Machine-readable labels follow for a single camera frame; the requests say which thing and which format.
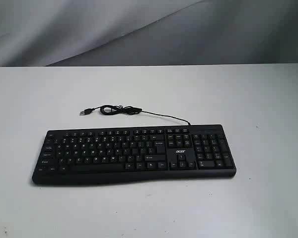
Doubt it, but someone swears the black acer keyboard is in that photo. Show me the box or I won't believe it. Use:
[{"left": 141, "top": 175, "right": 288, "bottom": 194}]
[{"left": 32, "top": 124, "right": 236, "bottom": 185}]

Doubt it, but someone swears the grey backdrop cloth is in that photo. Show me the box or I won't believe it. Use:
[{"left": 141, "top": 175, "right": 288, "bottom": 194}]
[{"left": 0, "top": 0, "right": 298, "bottom": 66}]

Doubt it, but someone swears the black USB cable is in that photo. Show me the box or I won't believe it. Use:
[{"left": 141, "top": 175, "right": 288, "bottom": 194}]
[{"left": 79, "top": 104, "right": 192, "bottom": 126}]

